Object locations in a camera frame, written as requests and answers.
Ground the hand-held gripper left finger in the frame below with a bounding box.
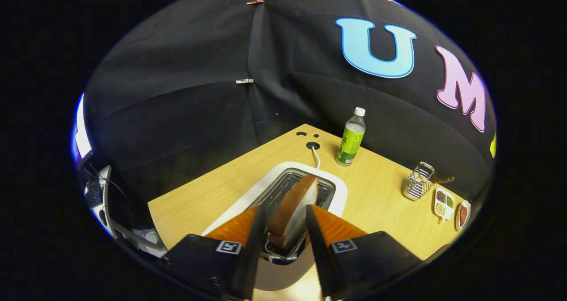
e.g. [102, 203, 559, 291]
[162, 205, 268, 301]

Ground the plain toast bread slice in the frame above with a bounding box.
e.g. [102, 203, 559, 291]
[268, 175, 319, 250]

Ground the black backdrop cloth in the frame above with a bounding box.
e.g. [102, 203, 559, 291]
[82, 0, 497, 231]

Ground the white toaster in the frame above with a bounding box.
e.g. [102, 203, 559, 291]
[202, 161, 348, 292]

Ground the white round plate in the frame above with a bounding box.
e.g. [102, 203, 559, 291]
[455, 200, 471, 231]

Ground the white divided dish of beans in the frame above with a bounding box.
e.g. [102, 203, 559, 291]
[433, 187, 455, 224]

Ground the green label plastic bottle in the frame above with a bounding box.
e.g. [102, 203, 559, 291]
[335, 107, 366, 166]

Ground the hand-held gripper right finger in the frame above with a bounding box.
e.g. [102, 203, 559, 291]
[306, 204, 421, 299]

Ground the wire mesh utensil basket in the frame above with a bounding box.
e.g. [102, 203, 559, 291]
[403, 161, 436, 201]

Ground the white metal frame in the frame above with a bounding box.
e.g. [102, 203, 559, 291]
[98, 164, 169, 254]

